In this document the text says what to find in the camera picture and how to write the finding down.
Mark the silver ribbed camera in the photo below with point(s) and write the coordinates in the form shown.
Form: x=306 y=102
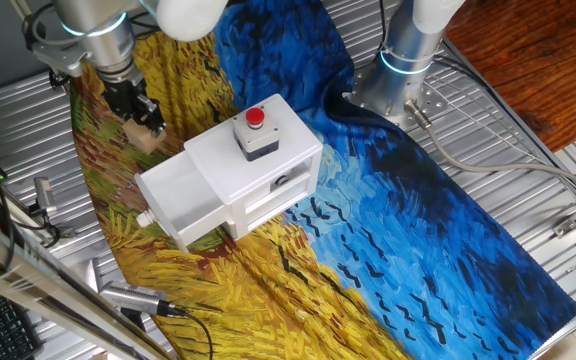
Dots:
x=133 y=297

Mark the thin metal pole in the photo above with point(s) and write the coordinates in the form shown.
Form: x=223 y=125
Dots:
x=18 y=7

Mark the wooden block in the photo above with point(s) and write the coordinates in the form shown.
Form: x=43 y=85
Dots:
x=140 y=137

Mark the small dark grey camera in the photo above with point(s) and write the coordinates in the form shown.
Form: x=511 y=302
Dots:
x=45 y=195

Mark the painted wheat field cloth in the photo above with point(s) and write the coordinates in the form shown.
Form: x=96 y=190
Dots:
x=418 y=250

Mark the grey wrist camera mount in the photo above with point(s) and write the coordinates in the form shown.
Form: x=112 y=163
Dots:
x=60 y=57

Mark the small metal corner bracket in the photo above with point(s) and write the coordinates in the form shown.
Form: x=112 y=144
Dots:
x=565 y=227

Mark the grey box with red button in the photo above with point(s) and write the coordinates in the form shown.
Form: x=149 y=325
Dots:
x=260 y=140

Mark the flat metal plate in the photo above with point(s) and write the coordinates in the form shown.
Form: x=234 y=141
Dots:
x=93 y=275

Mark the small metal mounting bracket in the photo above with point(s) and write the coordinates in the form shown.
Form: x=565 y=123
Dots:
x=67 y=232

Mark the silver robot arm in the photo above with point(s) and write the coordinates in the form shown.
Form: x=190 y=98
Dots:
x=103 y=30

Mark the white drawer cabinet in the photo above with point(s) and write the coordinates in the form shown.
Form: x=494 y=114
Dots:
x=228 y=155

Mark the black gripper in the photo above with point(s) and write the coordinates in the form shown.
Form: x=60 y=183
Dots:
x=123 y=97

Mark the black pole clamp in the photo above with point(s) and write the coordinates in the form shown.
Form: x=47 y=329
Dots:
x=58 y=80

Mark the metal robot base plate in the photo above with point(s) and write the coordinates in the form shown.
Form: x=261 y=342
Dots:
x=433 y=102

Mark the white drawer with black knob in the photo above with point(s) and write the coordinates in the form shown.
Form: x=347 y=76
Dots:
x=238 y=227

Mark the aluminium frame bar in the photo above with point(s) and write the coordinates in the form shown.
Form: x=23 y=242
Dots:
x=43 y=285

